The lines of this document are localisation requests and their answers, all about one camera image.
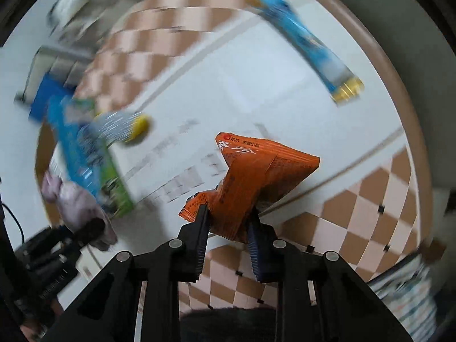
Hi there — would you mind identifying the blue Nestle milk powder sachet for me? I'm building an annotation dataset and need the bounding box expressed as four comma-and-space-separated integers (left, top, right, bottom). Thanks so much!
247, 0, 364, 103

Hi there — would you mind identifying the silver yellow scrubbing sponge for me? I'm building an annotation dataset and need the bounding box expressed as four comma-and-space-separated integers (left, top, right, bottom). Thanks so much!
91, 110, 151, 144

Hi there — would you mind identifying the checkered printed tablecloth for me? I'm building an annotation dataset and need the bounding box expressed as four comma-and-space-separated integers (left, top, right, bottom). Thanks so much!
75, 0, 432, 280

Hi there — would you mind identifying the purple cloth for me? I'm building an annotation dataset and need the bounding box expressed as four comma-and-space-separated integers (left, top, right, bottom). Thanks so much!
41, 171, 117, 252

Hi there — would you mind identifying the orange snack packet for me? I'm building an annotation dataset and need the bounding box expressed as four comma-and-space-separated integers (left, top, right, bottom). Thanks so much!
179, 133, 320, 243

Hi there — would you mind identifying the cardboard box with blue print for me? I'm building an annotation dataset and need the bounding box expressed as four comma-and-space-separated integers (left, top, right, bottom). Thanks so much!
29, 74, 134, 218

